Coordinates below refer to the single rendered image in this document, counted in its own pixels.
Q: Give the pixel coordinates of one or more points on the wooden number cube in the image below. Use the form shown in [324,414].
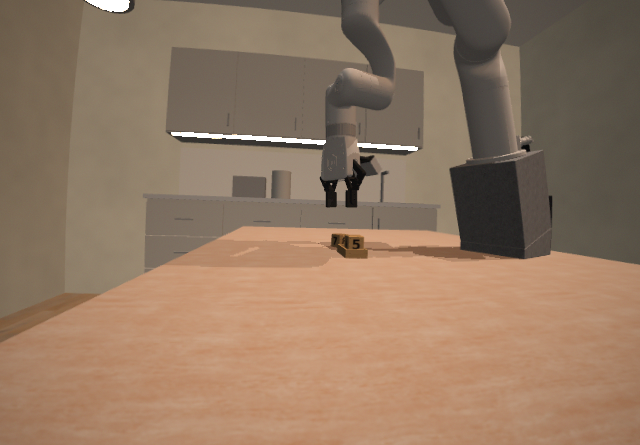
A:
[337,239]
[354,242]

